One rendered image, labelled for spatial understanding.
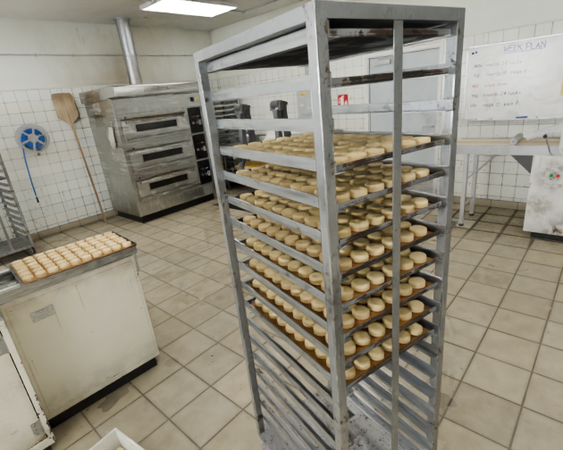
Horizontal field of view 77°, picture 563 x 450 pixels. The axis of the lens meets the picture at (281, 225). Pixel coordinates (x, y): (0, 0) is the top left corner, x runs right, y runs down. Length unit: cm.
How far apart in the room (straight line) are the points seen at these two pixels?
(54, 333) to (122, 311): 37
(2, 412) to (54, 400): 35
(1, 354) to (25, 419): 38
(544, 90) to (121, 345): 484
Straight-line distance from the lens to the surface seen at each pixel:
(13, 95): 641
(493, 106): 523
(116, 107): 574
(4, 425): 234
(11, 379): 223
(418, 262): 118
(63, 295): 231
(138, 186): 582
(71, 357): 247
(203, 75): 130
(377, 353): 121
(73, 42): 678
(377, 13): 88
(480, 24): 530
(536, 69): 514
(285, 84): 90
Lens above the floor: 166
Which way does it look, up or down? 20 degrees down
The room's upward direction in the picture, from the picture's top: 6 degrees counter-clockwise
